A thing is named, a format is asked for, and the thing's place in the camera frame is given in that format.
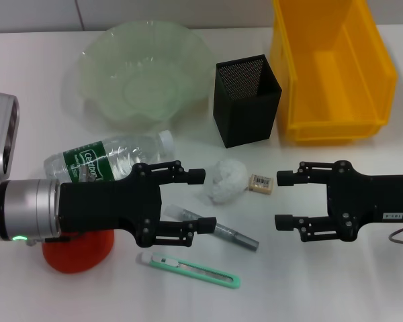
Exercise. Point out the grey marker pen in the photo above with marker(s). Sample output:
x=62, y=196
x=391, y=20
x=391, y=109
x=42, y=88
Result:
x=238, y=239

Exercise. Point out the clear green-label water bottle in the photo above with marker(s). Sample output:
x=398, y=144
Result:
x=121, y=154

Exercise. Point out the green glass fruit plate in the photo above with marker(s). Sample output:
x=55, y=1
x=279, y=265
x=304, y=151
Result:
x=137, y=84

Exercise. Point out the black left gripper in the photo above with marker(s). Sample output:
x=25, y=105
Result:
x=104, y=204

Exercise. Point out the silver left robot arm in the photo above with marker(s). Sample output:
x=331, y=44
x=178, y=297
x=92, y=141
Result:
x=27, y=208

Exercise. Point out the black mesh pen holder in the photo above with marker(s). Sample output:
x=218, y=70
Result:
x=245, y=117

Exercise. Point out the beige eraser with barcode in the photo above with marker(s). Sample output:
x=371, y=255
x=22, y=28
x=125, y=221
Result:
x=261, y=182

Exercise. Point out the orange toy fruit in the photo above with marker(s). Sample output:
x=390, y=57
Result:
x=77, y=255

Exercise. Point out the white paper ball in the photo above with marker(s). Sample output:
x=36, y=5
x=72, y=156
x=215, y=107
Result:
x=225, y=181

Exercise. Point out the green utility knife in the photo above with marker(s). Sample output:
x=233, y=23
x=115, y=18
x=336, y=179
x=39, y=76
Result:
x=188, y=268

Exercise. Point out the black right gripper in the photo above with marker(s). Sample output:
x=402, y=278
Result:
x=372, y=198

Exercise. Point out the yellow plastic bin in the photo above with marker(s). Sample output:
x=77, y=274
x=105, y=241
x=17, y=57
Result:
x=339, y=84

